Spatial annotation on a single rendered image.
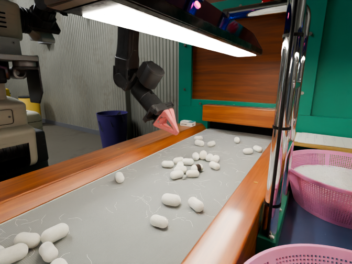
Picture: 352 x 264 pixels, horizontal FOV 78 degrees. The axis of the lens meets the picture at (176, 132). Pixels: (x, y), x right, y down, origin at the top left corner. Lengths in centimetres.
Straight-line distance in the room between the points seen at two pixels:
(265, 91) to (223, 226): 68
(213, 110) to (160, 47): 207
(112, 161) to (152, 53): 247
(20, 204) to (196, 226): 32
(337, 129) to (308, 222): 44
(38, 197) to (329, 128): 88
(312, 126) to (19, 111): 106
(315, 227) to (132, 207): 38
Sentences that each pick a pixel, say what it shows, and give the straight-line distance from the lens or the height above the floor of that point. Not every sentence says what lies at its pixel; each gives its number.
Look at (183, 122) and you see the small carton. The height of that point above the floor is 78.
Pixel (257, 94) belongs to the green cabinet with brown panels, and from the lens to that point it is 95.
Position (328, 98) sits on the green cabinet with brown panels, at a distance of 92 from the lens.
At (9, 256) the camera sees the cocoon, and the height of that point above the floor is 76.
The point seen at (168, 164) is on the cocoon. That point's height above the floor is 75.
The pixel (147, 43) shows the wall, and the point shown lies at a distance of 305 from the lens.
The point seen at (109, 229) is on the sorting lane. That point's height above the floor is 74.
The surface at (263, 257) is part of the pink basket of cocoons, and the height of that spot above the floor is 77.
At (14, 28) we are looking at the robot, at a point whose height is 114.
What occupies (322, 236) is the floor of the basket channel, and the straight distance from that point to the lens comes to 55.
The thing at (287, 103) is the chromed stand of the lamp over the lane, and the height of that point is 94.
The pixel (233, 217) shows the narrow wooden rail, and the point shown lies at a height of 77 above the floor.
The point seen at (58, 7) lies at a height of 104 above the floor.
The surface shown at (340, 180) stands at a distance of 66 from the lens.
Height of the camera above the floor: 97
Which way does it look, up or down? 14 degrees down
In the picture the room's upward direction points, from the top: straight up
